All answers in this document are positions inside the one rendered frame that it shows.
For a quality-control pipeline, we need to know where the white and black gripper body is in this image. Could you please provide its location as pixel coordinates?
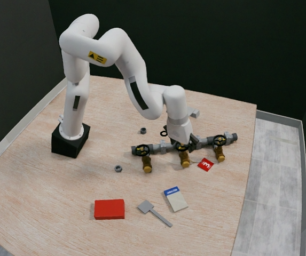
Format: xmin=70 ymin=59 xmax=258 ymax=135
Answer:
xmin=167 ymin=117 xmax=193 ymax=145

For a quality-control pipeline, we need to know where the red square tag with chain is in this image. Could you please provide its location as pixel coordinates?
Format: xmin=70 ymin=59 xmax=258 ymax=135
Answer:
xmin=187 ymin=153 xmax=214 ymax=172

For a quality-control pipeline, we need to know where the grey t-shaped pipe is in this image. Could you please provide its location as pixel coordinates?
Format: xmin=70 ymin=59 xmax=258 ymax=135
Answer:
xmin=131 ymin=131 xmax=238 ymax=173

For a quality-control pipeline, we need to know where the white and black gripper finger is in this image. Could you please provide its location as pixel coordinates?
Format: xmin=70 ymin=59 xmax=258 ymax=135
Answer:
xmin=188 ymin=133 xmax=199 ymax=153
xmin=163 ymin=125 xmax=176 ymax=145

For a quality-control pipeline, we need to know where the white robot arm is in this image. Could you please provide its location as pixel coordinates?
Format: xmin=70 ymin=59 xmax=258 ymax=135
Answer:
xmin=58 ymin=14 xmax=200 ymax=141

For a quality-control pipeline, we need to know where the red rectangular block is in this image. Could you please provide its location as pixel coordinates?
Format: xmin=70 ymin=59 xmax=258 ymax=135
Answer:
xmin=94 ymin=199 xmax=125 ymax=220

